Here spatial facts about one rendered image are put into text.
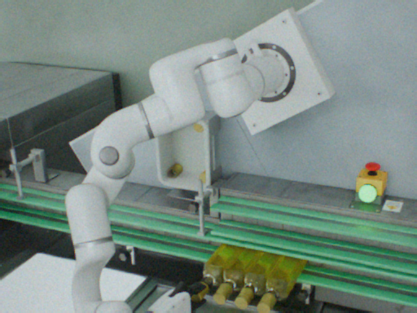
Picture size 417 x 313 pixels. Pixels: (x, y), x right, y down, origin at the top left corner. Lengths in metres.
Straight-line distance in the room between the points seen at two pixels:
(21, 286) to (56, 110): 0.81
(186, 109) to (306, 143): 0.49
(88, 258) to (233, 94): 0.47
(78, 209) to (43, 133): 1.10
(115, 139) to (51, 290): 0.69
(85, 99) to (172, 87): 1.30
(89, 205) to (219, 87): 0.38
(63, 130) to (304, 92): 1.19
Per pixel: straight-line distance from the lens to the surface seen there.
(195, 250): 1.79
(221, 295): 1.53
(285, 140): 1.73
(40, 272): 1.96
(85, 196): 1.34
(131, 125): 1.33
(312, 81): 1.60
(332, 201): 1.65
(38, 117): 2.38
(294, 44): 1.60
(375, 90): 1.63
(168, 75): 1.33
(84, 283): 1.42
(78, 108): 2.57
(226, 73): 1.34
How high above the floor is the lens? 2.29
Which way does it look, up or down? 57 degrees down
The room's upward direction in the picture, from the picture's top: 136 degrees counter-clockwise
